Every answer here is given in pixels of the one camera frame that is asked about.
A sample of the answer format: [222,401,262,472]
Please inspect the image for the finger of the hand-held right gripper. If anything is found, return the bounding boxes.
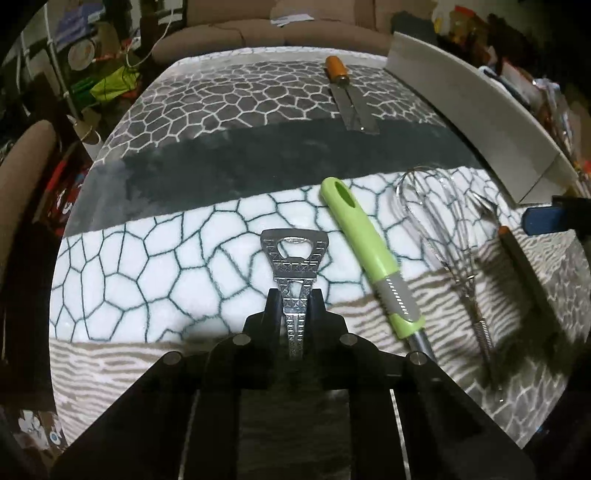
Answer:
[524,196,591,236]

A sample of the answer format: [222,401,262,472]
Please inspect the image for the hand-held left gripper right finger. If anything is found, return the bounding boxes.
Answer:
[302,288,539,480]

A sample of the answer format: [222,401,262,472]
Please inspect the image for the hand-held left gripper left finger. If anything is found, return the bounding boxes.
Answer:
[51,288,284,480]

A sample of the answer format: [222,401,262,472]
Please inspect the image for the silver tower shaped bottle opener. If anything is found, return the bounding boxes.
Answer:
[260,228,329,361]

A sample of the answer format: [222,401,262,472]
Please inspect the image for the green handled kitchen tool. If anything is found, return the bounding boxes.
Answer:
[321,176,437,365]

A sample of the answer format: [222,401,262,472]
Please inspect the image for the wire whisk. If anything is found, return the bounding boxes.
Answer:
[394,167,505,394]

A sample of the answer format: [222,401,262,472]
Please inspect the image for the white rectangular container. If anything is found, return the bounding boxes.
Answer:
[385,31,580,205]

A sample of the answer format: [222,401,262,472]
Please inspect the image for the grey patterned blanket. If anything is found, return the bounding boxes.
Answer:
[48,46,583,462]

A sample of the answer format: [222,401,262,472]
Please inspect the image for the pile of packaged goods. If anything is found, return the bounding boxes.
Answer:
[431,2,591,181]

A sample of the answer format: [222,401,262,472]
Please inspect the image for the dark grey cushion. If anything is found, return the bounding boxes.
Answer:
[392,11,437,44]

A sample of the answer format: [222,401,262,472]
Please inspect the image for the dark floral cloth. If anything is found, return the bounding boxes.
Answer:
[14,406,70,457]

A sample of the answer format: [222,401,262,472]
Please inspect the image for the bright green bag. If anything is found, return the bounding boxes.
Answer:
[90,67,139,104]

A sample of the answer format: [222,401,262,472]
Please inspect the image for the brown sofa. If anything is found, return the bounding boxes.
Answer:
[152,0,393,63]

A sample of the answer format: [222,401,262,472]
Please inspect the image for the brown armchair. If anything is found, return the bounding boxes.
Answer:
[0,120,58,296]

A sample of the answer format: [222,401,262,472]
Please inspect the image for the white papers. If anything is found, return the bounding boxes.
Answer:
[270,14,315,27]

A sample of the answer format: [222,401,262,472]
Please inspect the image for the round pale disc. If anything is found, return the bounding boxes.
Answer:
[67,37,100,70]

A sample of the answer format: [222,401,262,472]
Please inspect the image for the wooden handled knife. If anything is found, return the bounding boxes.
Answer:
[323,55,380,136]

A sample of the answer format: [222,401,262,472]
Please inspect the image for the white cable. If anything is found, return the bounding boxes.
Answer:
[136,7,178,70]

